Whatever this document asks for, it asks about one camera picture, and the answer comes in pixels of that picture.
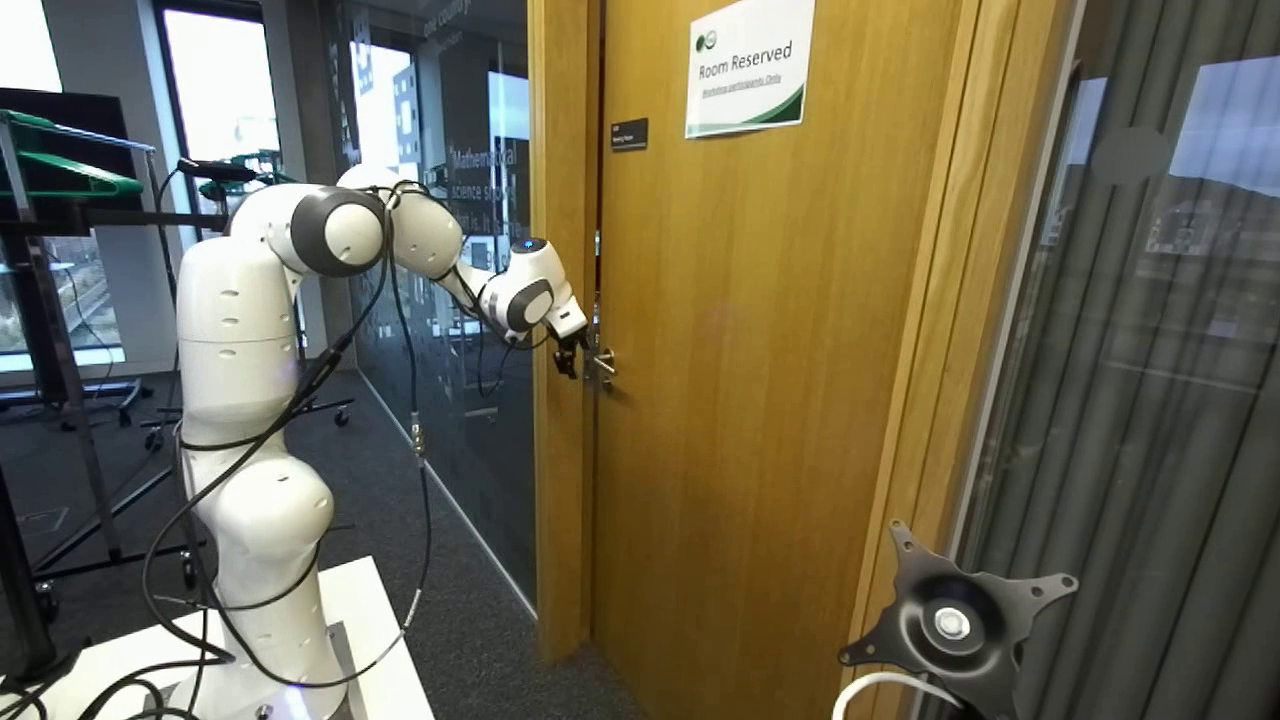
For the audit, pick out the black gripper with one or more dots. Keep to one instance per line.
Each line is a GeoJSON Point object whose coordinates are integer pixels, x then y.
{"type": "Point", "coordinates": [569, 355]}

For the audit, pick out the white robot base platform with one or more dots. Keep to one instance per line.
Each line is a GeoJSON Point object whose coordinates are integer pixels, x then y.
{"type": "Point", "coordinates": [385, 667]}

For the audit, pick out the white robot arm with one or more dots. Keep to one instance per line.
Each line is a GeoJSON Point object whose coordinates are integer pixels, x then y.
{"type": "Point", "coordinates": [241, 360]}

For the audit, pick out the small black door plate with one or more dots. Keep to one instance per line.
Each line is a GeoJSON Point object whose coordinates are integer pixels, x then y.
{"type": "Point", "coordinates": [628, 133]}

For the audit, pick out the white green room reserved sign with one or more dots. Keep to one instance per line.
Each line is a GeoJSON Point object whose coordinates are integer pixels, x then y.
{"type": "Point", "coordinates": [749, 65]}

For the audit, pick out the black metal rack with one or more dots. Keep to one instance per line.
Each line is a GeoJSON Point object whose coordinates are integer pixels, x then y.
{"type": "Point", "coordinates": [44, 333]}

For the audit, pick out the green tray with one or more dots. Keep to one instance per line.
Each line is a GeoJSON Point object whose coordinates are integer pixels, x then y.
{"type": "Point", "coordinates": [67, 173]}

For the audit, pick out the striped glass partition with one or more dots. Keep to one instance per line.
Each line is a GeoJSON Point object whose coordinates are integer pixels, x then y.
{"type": "Point", "coordinates": [1147, 402]}

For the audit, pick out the glass partition with white rail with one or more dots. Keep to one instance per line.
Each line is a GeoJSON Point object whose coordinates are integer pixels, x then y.
{"type": "Point", "coordinates": [466, 443]}

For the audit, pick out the oak wooden door frame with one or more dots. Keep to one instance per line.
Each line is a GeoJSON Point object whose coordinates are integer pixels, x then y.
{"type": "Point", "coordinates": [561, 504]}

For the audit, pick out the black monitor mount bracket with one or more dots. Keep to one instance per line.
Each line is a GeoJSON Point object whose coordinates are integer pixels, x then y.
{"type": "Point", "coordinates": [953, 620]}

